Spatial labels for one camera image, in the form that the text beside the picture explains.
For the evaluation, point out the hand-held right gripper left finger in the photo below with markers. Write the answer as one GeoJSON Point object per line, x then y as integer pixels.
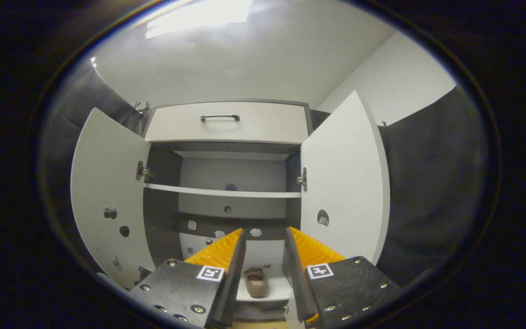
{"type": "Point", "coordinates": [233, 274]}

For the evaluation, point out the brown fuzzy shoe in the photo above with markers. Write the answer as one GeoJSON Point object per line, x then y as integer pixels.
{"type": "Point", "coordinates": [256, 283]}

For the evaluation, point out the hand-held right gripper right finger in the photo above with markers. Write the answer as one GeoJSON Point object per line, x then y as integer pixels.
{"type": "Point", "coordinates": [297, 278]}

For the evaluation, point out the white cabinet drawer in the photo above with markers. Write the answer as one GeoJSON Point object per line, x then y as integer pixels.
{"type": "Point", "coordinates": [267, 128]}

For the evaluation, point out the white shoe cabinet door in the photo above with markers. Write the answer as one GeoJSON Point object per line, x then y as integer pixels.
{"type": "Point", "coordinates": [107, 183]}
{"type": "Point", "coordinates": [345, 173]}

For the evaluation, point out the white shoe cabinet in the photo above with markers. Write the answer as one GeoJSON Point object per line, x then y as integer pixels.
{"type": "Point", "coordinates": [231, 173]}

